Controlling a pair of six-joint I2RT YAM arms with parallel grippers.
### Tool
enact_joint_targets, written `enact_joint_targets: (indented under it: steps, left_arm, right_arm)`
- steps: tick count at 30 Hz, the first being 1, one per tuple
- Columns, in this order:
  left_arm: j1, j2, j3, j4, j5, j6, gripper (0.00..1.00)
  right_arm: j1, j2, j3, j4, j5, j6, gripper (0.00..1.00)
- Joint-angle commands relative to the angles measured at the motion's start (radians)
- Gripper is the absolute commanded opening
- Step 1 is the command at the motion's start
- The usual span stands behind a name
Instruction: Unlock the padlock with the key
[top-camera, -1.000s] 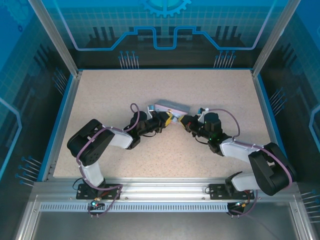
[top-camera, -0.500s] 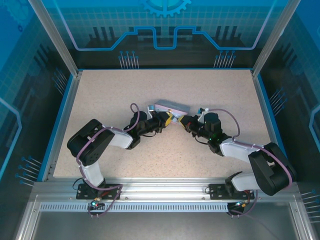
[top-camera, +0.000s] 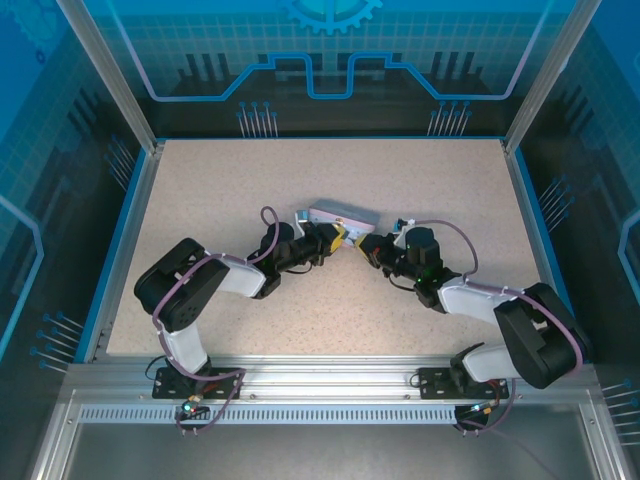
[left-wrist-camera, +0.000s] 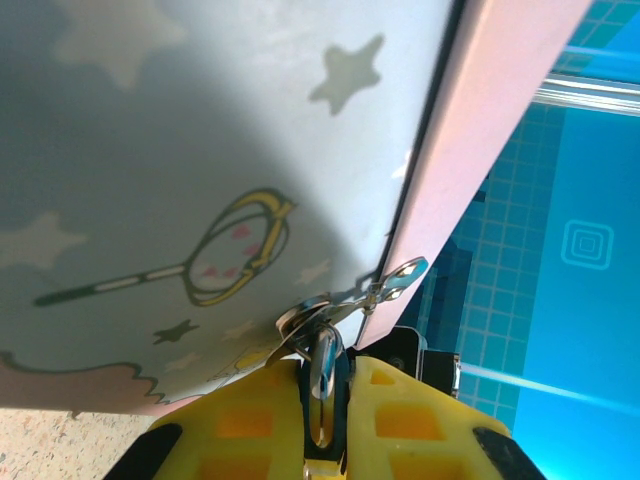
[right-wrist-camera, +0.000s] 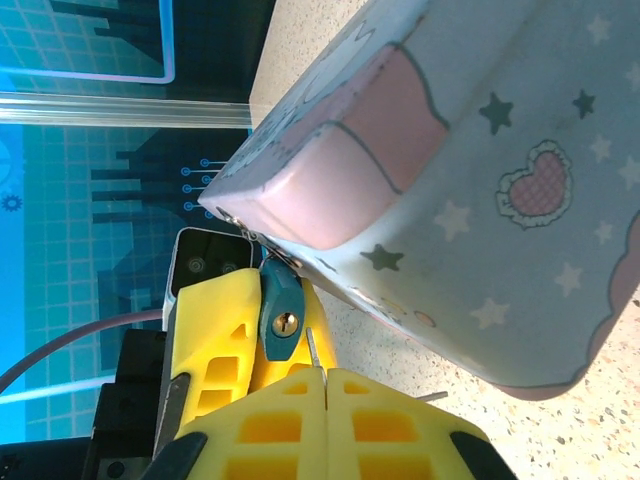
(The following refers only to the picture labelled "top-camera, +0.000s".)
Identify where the aluminium corner post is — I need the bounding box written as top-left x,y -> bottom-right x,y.
55,0 -> 167,154
501,0 -> 603,154

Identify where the connector with green light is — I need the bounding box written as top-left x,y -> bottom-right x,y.
455,399 -> 502,420
180,394 -> 210,421

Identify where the left connector with green light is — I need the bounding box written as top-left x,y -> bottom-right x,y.
180,394 -> 210,421

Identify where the aluminium right corner post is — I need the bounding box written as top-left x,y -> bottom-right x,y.
501,0 -> 603,154

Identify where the grey metal sheet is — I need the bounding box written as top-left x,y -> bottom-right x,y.
64,422 -> 601,480

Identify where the slotted grey cable duct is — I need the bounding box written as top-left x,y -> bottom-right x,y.
78,404 -> 484,425

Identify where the aluminium left side rail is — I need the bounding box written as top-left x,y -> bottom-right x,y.
84,142 -> 167,362

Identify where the right connector with green light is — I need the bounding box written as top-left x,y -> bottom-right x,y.
455,399 -> 502,420

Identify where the aluminium right side rail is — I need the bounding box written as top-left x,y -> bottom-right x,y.
501,139 -> 576,364

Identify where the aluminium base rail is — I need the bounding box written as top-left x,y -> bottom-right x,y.
64,353 -> 599,404

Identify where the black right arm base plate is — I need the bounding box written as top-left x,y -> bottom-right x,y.
417,367 -> 507,401

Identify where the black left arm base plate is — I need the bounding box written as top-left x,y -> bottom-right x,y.
151,366 -> 245,401

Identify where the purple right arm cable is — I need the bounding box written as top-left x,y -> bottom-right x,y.
412,218 -> 586,436

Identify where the aluminium left corner post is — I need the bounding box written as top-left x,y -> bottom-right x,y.
55,0 -> 167,154

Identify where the light blue cartoon tin box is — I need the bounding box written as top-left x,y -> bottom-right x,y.
307,198 -> 382,247

